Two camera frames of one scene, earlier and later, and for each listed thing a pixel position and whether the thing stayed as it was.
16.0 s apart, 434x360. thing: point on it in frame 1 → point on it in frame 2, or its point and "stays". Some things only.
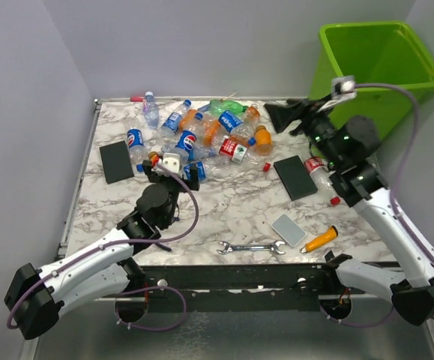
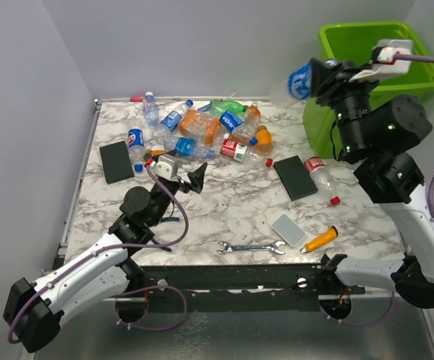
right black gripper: [282, 115] → [321, 71]
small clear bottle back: [151, 111] stays
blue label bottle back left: [171, 124] stays
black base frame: [175, 288] stays
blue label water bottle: [216, 170] → [299, 82]
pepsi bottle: [136, 147] stays
